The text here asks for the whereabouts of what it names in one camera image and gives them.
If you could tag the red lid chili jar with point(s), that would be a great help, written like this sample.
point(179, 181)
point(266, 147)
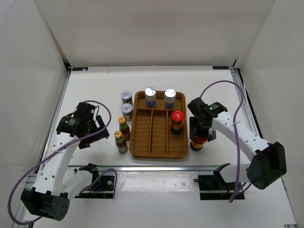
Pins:
point(197, 143)
point(177, 120)

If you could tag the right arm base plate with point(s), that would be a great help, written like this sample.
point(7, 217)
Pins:
point(210, 188)

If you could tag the silver lid spice jar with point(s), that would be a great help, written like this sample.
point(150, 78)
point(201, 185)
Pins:
point(150, 96)
point(169, 98)

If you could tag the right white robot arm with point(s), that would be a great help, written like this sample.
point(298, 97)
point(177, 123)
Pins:
point(267, 160)

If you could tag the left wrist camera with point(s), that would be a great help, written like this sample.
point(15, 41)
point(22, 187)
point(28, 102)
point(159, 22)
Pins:
point(84, 111)

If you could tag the purple lid jar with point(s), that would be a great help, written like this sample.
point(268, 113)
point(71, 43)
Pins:
point(126, 97)
point(127, 111)

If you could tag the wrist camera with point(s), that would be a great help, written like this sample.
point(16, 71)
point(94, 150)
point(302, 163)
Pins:
point(84, 111)
point(196, 106)

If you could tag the woven wicker divided basket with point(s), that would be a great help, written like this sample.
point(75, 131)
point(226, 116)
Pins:
point(151, 136)

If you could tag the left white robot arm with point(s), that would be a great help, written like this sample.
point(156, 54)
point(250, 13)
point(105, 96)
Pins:
point(50, 195)

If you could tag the aluminium table rail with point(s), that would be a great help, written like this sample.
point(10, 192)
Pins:
point(160, 168)

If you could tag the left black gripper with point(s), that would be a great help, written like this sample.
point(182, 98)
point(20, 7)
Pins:
point(85, 142)

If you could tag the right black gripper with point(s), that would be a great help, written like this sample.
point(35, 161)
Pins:
point(210, 135)

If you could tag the sauce bottle yellow cap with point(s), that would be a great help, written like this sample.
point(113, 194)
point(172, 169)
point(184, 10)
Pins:
point(120, 142)
point(124, 128)

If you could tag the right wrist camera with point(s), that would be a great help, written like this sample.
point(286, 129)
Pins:
point(196, 106)

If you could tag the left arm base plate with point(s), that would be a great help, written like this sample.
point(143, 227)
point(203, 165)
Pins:
point(104, 189)

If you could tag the purple lid jar near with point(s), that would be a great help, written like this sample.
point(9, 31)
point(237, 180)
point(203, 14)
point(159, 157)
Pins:
point(127, 111)

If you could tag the purple lid jar far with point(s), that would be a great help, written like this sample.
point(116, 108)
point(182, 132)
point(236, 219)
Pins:
point(126, 97)

